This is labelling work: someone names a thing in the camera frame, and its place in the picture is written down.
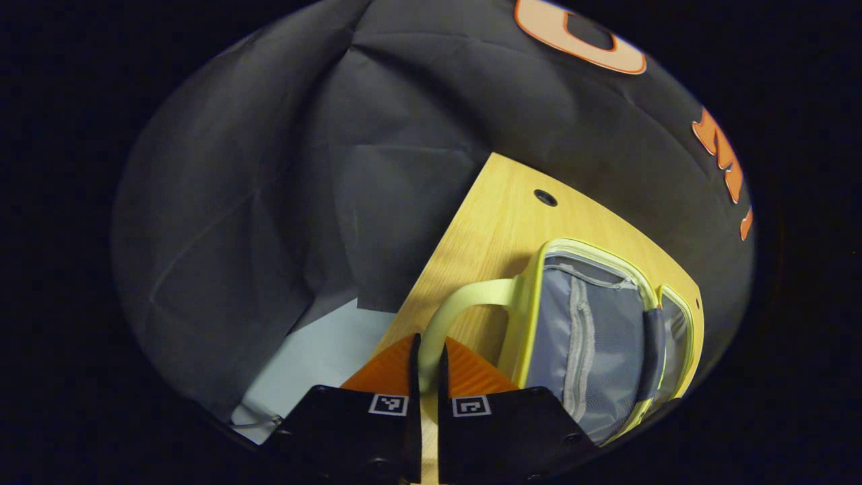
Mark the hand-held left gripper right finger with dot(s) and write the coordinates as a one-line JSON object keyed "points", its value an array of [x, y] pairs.
{"points": [[505, 438]]}

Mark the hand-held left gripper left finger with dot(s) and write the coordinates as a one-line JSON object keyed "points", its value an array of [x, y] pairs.
{"points": [[350, 438]]}

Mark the pale yellow suitcase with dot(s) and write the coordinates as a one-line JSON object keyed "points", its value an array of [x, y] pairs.
{"points": [[606, 337]]}

